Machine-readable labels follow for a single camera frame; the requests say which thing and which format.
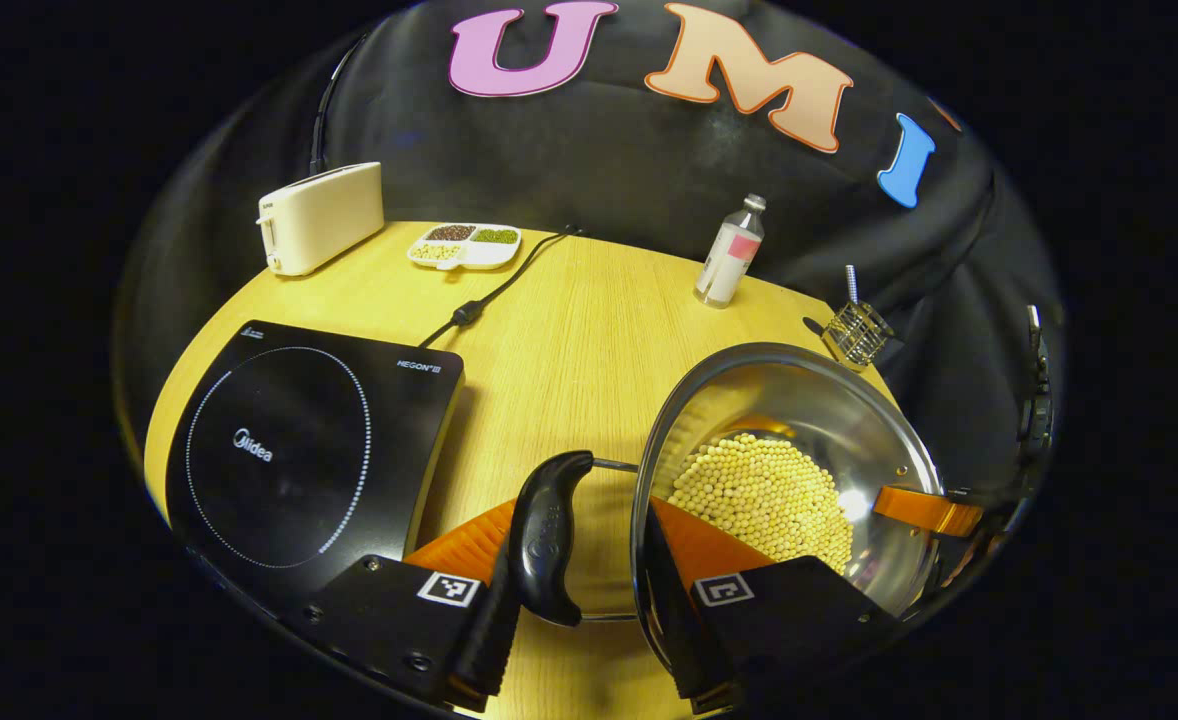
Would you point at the pile of yellow soybeans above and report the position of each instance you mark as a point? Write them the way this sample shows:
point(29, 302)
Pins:
point(759, 495)

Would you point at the clear bottle with pink label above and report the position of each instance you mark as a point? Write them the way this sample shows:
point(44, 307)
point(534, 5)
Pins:
point(727, 265)

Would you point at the white divided bean tray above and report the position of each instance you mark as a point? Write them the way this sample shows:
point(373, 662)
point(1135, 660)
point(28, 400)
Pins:
point(469, 252)

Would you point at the white toaster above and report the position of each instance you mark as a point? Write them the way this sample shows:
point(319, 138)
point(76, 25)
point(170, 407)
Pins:
point(324, 215)

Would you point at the clear glass cup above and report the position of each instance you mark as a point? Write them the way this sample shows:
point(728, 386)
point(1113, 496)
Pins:
point(857, 335)

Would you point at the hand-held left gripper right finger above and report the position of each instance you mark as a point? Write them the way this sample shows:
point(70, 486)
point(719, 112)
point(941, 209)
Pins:
point(684, 630)

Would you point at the white stirring stick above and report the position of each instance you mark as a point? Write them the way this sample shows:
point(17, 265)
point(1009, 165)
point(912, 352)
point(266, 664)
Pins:
point(851, 285)

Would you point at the black induction cooktop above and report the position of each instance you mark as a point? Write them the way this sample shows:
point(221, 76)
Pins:
point(299, 450)

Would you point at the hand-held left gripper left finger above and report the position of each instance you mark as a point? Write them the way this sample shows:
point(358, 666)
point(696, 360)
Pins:
point(489, 640)

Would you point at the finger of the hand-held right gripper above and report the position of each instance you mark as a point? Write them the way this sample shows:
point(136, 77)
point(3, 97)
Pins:
point(924, 510)

